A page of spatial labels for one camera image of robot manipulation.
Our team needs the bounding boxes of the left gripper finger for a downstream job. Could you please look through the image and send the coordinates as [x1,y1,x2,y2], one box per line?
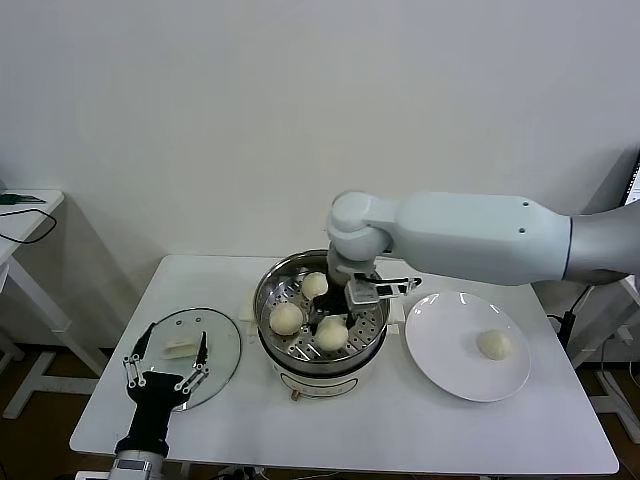
[173,330,210,394]
[122,322,156,390]

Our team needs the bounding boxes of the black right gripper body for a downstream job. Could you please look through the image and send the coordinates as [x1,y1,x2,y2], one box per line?
[312,286,352,320]

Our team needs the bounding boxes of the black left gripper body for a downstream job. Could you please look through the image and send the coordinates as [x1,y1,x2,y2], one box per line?
[115,371,191,457]

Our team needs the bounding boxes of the white steamed baozi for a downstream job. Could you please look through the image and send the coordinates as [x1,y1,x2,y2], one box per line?
[269,303,305,335]
[313,317,349,352]
[475,329,512,360]
[300,272,330,300]

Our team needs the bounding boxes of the round glass pot lid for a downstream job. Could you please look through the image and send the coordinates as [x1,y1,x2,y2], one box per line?
[127,307,243,412]

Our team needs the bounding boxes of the perforated steel steamer basket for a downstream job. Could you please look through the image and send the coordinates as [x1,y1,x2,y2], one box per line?
[253,249,392,362]

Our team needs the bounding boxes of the stainless steel steamer pot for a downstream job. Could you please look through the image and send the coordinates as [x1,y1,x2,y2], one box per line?
[238,292,407,402]

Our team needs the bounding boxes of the white round plate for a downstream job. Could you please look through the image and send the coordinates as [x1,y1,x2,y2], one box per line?
[404,291,532,403]

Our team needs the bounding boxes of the white side table with laptop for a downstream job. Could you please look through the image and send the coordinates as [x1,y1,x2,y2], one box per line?
[569,277,640,416]

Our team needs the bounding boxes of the open laptop with lit screen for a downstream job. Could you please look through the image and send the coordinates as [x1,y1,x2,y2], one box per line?
[619,147,640,206]

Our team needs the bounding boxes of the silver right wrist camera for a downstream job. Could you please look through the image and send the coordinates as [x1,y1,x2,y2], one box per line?
[344,272,424,306]

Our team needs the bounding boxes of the dark cables under table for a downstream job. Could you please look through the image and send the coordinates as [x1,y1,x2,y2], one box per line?
[214,464,271,480]

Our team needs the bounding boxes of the thin black cable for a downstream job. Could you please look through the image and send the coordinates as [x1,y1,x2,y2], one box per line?
[0,207,57,245]

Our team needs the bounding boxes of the white side table with cable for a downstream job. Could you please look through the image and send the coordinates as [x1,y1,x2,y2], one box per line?
[0,188,109,420]

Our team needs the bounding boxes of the laptop charging cable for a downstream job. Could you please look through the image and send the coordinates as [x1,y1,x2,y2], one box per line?
[574,287,599,314]

